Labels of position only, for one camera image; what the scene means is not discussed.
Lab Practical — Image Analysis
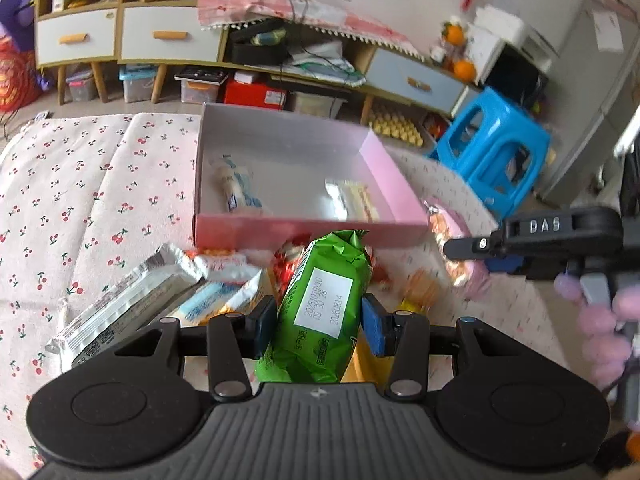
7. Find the red box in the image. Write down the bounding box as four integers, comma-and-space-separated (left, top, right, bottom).
224, 77, 288, 111

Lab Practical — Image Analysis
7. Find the red candy wrapper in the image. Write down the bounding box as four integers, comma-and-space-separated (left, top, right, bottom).
272, 240, 307, 301

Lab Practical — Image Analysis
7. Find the paper note on fridge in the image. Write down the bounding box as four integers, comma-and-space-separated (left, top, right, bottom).
592, 7, 626, 53

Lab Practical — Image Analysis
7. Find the grey fridge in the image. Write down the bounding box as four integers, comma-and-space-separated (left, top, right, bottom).
537, 0, 640, 211

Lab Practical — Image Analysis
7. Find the pink snack packet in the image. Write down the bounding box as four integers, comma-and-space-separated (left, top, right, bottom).
424, 199, 493, 301

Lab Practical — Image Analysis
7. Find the long silver snack packet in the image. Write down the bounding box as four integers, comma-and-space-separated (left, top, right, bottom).
46, 243, 203, 372

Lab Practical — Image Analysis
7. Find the black case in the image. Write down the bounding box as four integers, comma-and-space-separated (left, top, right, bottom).
229, 20, 293, 66

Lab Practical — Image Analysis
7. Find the white foam box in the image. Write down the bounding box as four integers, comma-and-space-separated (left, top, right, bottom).
470, 5, 531, 51

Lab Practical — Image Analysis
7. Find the white drawer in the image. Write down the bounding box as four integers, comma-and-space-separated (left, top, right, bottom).
120, 4, 223, 63
36, 9, 118, 68

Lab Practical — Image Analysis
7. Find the black-lid storage box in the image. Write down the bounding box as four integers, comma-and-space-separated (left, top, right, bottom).
175, 67, 228, 106

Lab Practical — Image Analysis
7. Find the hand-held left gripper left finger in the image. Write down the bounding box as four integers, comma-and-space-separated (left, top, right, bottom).
107, 296, 278, 403

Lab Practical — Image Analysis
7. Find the tall wooden cabinet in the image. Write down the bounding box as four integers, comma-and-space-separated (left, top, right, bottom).
34, 0, 228, 106

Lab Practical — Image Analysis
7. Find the green snack packet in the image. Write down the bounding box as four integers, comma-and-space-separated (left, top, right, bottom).
254, 230, 373, 385

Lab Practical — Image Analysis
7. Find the white blue bread packet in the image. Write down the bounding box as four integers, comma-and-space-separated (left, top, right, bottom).
212, 152, 263, 215

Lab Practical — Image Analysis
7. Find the white carton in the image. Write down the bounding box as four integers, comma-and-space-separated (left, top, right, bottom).
287, 91, 348, 118

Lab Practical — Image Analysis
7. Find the small clear storage box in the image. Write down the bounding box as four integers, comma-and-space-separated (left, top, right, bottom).
65, 67, 98, 103

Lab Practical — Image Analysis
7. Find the clear orange snack packet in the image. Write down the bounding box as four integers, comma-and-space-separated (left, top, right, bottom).
400, 267, 441, 311

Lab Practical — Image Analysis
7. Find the blue-lid storage box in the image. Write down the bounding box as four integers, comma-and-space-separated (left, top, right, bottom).
119, 65, 166, 103

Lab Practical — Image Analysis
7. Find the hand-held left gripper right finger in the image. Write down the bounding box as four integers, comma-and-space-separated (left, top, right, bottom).
361, 292, 521, 402

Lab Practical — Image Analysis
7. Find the blue-grey drawer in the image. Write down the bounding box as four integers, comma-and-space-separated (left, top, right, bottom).
366, 49, 468, 113

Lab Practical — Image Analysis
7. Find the pink patterned cloth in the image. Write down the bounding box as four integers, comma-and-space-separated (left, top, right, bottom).
196, 0, 426, 58

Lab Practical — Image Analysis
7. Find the stack of papers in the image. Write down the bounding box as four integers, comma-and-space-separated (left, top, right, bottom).
290, 42, 366, 83

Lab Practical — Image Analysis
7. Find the pink cardboard box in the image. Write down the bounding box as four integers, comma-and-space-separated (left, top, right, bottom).
192, 102, 431, 251

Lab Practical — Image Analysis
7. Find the purple bag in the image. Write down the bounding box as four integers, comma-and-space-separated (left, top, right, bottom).
0, 0, 38, 51

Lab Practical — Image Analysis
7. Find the cherry-print cloth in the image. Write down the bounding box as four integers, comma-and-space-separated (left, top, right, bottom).
0, 112, 566, 480

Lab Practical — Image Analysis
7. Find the person's right hand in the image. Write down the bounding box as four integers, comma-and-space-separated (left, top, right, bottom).
552, 274, 640, 393

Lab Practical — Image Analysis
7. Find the black appliance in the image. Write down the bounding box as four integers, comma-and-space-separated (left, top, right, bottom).
482, 42, 548, 106

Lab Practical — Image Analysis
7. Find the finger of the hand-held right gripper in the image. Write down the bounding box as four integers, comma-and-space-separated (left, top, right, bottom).
442, 234, 506, 261

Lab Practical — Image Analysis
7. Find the blue plastic stool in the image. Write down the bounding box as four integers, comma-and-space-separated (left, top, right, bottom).
429, 86, 551, 221

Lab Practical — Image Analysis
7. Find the white yellow snack packet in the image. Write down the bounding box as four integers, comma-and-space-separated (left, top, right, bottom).
324, 178, 379, 222

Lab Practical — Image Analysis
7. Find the egg tray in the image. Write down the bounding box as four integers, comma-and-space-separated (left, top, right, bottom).
367, 102, 426, 146

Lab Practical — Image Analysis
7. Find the white orange snack packet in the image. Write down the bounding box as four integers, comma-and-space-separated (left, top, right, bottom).
192, 249, 261, 283

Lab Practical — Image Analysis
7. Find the red bag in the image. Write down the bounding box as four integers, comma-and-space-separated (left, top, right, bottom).
0, 42, 41, 111

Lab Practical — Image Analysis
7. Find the clear blue-label bread packet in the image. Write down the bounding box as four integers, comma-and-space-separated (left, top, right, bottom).
167, 267, 276, 328

